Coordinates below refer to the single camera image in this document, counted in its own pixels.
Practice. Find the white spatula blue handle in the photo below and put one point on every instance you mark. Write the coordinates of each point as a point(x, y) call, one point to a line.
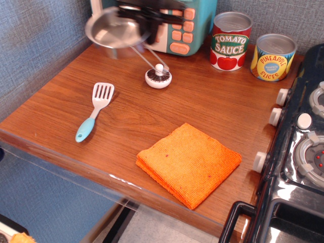
point(101, 97)

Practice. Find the white round stove button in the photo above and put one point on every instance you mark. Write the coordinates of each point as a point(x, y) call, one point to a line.
point(304, 121)

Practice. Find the grey stove burner front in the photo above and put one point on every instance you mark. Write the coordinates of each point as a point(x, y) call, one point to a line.
point(308, 156)

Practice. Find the orange folded cloth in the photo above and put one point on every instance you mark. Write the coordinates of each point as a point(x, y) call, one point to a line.
point(189, 164)

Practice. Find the grey stove burner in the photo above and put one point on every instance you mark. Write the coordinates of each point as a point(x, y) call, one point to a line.
point(308, 156)
point(316, 107)

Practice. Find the white stove knob rear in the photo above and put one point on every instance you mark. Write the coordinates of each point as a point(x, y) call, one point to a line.
point(281, 97)

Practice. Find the teal toy microwave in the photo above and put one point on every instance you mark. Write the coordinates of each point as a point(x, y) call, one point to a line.
point(179, 39)

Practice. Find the tomato sauce can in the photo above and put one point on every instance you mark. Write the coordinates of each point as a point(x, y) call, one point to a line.
point(230, 39)

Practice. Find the grey stove burner rear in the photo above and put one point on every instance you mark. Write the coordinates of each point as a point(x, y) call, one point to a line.
point(316, 107)

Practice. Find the stainless steel pot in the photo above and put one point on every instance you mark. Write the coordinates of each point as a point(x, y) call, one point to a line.
point(119, 37)

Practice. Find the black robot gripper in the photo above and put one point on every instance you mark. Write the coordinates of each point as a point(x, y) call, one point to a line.
point(144, 11)

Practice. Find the white toy mushroom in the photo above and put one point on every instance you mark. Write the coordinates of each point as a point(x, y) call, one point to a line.
point(158, 77)

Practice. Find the black toy stove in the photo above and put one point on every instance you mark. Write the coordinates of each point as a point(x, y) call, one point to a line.
point(289, 208)

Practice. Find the white stove knob middle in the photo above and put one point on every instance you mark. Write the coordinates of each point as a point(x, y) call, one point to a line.
point(275, 116)

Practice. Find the pineapple slices can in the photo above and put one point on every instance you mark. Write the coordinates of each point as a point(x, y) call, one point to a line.
point(273, 56)

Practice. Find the white stove knob front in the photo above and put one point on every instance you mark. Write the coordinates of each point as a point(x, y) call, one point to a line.
point(259, 161)

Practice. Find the white stove knob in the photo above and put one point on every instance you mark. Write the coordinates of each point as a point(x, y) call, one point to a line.
point(259, 161)
point(275, 116)
point(281, 97)

